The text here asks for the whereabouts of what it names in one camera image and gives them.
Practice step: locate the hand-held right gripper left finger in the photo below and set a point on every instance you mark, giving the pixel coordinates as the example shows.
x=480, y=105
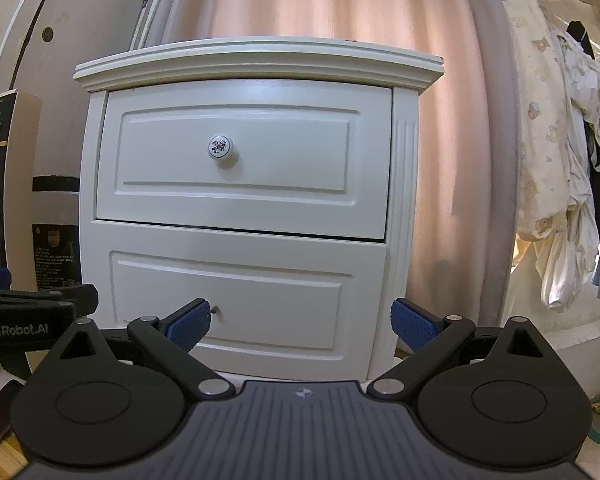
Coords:
x=189, y=327

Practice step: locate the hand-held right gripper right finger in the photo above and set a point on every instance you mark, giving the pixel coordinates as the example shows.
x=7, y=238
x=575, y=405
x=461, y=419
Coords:
x=412, y=327

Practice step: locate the white panelled drawer brass knob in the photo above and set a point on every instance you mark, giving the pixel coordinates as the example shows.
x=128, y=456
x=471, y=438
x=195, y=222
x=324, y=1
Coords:
x=280, y=300

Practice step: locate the white panelled drawer floral knob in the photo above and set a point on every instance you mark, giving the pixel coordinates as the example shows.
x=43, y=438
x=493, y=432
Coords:
x=280, y=180

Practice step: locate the floral ceramic drawer knob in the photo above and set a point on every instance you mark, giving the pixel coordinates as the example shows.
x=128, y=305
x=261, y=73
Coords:
x=223, y=147

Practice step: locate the beige and black space heater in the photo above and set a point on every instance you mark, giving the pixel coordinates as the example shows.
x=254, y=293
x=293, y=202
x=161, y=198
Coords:
x=7, y=195

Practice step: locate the flat black object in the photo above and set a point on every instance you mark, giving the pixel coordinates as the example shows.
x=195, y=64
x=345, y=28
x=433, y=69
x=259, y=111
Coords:
x=0, y=415

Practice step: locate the white wooden nightstand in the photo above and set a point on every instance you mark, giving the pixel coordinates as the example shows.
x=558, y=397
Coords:
x=410, y=170

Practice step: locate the beige bed base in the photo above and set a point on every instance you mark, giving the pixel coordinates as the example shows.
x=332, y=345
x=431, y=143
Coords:
x=587, y=345

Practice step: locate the pink curtain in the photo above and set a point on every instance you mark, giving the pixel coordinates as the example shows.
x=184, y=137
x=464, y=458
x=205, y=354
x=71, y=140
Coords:
x=460, y=135

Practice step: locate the cream bear print garment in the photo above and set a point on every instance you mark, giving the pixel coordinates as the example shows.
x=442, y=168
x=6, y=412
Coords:
x=540, y=135

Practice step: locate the white wooden door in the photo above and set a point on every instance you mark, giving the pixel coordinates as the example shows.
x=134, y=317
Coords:
x=80, y=15

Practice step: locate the white hanging garment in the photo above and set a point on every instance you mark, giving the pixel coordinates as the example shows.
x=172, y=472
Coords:
x=587, y=95

